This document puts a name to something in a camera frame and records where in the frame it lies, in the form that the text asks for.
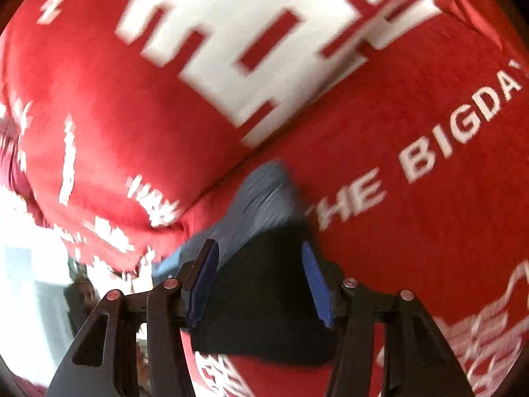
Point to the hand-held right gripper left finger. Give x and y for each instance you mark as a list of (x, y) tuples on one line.
[(202, 285)]

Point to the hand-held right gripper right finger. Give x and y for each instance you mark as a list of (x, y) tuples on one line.
[(318, 289)]

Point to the black pants with blue trim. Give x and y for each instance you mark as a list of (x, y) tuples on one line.
[(264, 297)]

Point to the red printed blanket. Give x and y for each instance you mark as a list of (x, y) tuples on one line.
[(124, 111)]

